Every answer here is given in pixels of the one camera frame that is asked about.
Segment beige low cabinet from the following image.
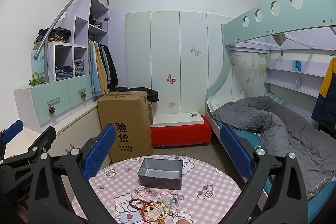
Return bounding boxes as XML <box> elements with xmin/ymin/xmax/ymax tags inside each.
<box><xmin>5</xmin><ymin>102</ymin><xmax>102</xmax><ymax>158</ymax></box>

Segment teal drawer cabinet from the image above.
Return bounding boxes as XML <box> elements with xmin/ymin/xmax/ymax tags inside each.
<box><xmin>14</xmin><ymin>75</ymin><xmax>93</xmax><ymax>133</ymax></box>

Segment grey duvet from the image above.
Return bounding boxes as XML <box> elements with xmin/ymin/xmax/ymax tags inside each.
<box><xmin>213</xmin><ymin>96</ymin><xmax>335</xmax><ymax>199</ymax></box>

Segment pink checkered tablecloth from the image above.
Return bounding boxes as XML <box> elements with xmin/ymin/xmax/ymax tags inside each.
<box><xmin>71</xmin><ymin>155</ymin><xmax>242</xmax><ymax>224</ymax></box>

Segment large cardboard box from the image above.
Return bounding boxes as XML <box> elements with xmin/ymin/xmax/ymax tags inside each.
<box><xmin>97</xmin><ymin>91</ymin><xmax>153</xmax><ymax>162</ymax></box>

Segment red storage bench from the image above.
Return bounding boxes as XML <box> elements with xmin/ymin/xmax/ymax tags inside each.
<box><xmin>150</xmin><ymin>115</ymin><xmax>212</xmax><ymax>147</ymax></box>

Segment grey metal tin box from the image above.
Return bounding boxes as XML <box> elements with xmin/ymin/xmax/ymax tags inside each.
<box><xmin>138</xmin><ymin>158</ymin><xmax>183</xmax><ymax>190</ymax></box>

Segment folded jeans in cubby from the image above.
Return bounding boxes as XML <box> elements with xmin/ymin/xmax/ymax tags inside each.
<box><xmin>55</xmin><ymin>59</ymin><xmax>85</xmax><ymax>81</ymax></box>

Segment hanging clothes row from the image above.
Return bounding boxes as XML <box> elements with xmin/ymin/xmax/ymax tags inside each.
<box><xmin>88</xmin><ymin>39</ymin><xmax>118</xmax><ymax>97</ymax></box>

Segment black bag behind box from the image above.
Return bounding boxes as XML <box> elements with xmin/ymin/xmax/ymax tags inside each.
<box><xmin>114</xmin><ymin>87</ymin><xmax>159</xmax><ymax>102</ymax></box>

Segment teal bed sheet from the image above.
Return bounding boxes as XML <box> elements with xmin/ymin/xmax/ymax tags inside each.
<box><xmin>213</xmin><ymin>92</ymin><xmax>336</xmax><ymax>222</ymax></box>

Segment yellow navy hanging jacket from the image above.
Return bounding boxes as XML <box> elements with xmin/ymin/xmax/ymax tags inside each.
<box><xmin>311</xmin><ymin>57</ymin><xmax>336</xmax><ymax>130</ymax></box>

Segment purple staircase shelf unit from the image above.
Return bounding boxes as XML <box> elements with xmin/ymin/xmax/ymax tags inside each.
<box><xmin>48</xmin><ymin>0</ymin><xmax>127</xmax><ymax>86</ymax></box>

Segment blue can on shelf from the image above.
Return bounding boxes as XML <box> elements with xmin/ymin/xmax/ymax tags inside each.
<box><xmin>295</xmin><ymin>61</ymin><xmax>301</xmax><ymax>72</ymax></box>

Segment dark clothes pile on shelf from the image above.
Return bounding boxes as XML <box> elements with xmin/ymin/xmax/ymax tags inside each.
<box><xmin>35</xmin><ymin>27</ymin><xmax>71</xmax><ymax>43</ymax></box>

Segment white wardrobe with butterflies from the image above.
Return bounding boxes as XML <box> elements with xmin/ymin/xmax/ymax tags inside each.
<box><xmin>125</xmin><ymin>11</ymin><xmax>231</xmax><ymax>114</ymax></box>

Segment grey metal handrail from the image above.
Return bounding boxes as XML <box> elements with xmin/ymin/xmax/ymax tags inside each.
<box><xmin>33</xmin><ymin>0</ymin><xmax>113</xmax><ymax>83</ymax></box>

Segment pearl chain keyring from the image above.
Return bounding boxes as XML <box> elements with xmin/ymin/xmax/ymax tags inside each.
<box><xmin>134</xmin><ymin>186</ymin><xmax>151</xmax><ymax>195</ymax></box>

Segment dark red bead bracelet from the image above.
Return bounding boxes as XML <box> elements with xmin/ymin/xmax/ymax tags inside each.
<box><xmin>129</xmin><ymin>197</ymin><xmax>148</xmax><ymax>212</ymax></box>

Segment cream bead bracelet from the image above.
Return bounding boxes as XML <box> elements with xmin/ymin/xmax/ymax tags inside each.
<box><xmin>145</xmin><ymin>202</ymin><xmax>170</xmax><ymax>222</ymax></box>

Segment teal bunk bed frame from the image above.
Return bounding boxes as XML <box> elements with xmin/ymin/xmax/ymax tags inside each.
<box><xmin>205</xmin><ymin>0</ymin><xmax>336</xmax><ymax>224</ymax></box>

